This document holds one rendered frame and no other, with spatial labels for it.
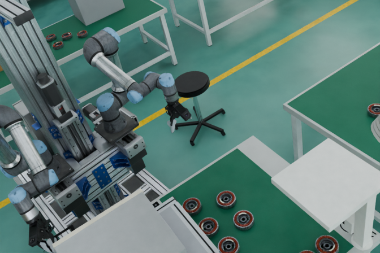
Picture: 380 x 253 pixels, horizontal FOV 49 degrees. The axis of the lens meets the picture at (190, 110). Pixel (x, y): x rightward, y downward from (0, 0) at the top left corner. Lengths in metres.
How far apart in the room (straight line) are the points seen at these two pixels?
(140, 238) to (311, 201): 0.74
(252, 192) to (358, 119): 0.88
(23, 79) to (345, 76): 2.19
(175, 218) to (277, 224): 0.62
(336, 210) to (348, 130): 1.05
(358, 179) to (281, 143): 1.89
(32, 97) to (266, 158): 1.45
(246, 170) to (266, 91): 1.86
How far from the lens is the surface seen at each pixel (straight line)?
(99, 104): 2.61
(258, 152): 2.71
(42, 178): 2.16
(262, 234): 2.34
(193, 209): 2.45
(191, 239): 1.95
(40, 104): 2.60
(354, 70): 3.31
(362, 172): 2.00
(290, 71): 4.59
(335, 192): 1.92
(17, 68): 2.49
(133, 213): 1.85
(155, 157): 3.94
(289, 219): 2.38
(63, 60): 4.38
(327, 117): 2.91
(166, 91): 2.20
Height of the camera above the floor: 2.72
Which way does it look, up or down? 39 degrees down
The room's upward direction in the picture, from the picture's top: 16 degrees counter-clockwise
